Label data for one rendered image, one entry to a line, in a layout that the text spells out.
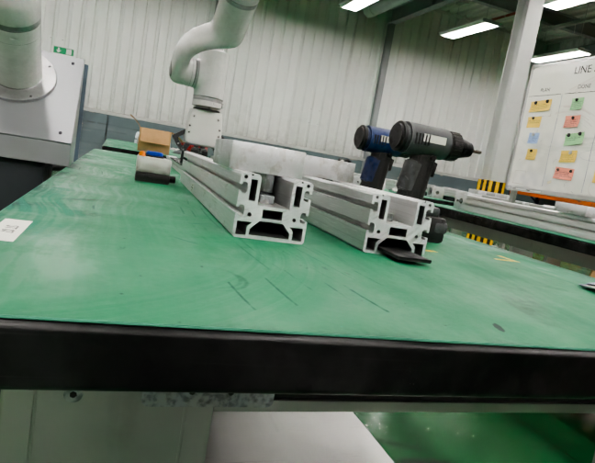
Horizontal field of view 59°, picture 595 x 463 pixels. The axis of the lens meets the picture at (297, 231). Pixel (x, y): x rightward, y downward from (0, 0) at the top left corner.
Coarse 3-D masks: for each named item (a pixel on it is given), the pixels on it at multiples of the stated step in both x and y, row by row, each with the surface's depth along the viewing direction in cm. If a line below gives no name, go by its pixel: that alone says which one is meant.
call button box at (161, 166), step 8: (144, 160) 126; (152, 160) 126; (160, 160) 127; (168, 160) 127; (136, 168) 126; (144, 168) 126; (152, 168) 127; (160, 168) 127; (168, 168) 128; (136, 176) 126; (144, 176) 126; (152, 176) 127; (160, 176) 127; (168, 176) 128; (168, 184) 128
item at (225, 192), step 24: (192, 168) 121; (216, 168) 88; (192, 192) 115; (216, 192) 92; (240, 192) 69; (264, 192) 79; (288, 192) 72; (216, 216) 83; (240, 216) 69; (264, 216) 73; (288, 216) 71; (264, 240) 71; (288, 240) 72
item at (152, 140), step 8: (136, 120) 348; (144, 128) 340; (144, 136) 338; (152, 136) 340; (160, 136) 342; (168, 136) 343; (144, 144) 342; (152, 144) 343; (160, 144) 341; (168, 144) 342; (168, 152) 347; (592, 272) 427
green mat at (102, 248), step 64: (64, 192) 84; (128, 192) 99; (0, 256) 41; (64, 256) 44; (128, 256) 48; (192, 256) 53; (256, 256) 59; (320, 256) 66; (384, 256) 75; (448, 256) 86; (512, 256) 102; (64, 320) 31; (128, 320) 32; (192, 320) 34; (256, 320) 36; (320, 320) 39; (384, 320) 42; (448, 320) 45; (512, 320) 50; (576, 320) 54
